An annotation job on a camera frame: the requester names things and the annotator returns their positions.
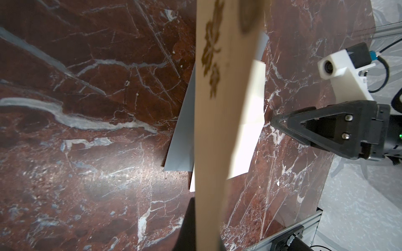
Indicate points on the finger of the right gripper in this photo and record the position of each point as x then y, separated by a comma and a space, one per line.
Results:
352, 130

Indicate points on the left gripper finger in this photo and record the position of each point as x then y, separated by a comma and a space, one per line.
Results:
187, 236

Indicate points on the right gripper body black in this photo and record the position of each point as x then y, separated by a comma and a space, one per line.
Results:
392, 148

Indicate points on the cream paper sheet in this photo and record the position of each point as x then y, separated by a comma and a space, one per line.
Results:
251, 123

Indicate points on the brown kraft envelope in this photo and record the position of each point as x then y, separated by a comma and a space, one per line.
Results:
227, 36

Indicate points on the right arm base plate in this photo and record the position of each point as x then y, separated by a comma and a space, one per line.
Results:
290, 241

